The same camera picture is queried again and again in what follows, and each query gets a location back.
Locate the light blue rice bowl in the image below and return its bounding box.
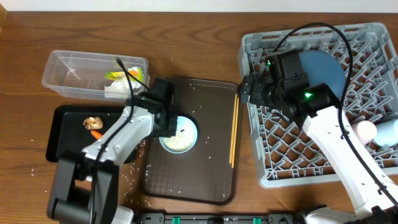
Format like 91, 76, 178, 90
159, 116, 198, 154

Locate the white tissue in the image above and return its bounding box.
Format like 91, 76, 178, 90
104, 80, 141, 99

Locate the blue plate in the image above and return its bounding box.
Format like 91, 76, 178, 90
299, 50, 346, 98

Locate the orange carrot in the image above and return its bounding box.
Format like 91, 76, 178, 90
91, 130, 103, 140

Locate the brown shiitake mushroom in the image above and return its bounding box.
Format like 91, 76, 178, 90
83, 117, 104, 130

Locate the pink cup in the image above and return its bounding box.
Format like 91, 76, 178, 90
351, 121, 377, 145

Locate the light blue cup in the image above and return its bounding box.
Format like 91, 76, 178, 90
374, 119, 398, 147

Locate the yellow green foil wrapper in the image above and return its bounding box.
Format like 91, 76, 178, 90
104, 67, 144, 82

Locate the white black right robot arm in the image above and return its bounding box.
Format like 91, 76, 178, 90
238, 50, 397, 223

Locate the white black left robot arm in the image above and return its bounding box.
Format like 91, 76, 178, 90
47, 78, 177, 224

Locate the grey dishwasher rack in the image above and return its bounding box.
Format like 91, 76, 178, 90
238, 22, 397, 188

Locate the dark brown tray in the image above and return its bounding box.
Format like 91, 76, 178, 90
140, 77, 237, 205

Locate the clear plastic bin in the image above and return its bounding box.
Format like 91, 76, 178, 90
42, 50, 150, 102

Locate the black bin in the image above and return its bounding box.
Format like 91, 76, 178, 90
46, 105, 123, 162

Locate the black rail with green clips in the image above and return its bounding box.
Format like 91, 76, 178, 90
133, 203, 358, 224

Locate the black camera cable right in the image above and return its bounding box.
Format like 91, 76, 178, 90
272, 22, 398, 209

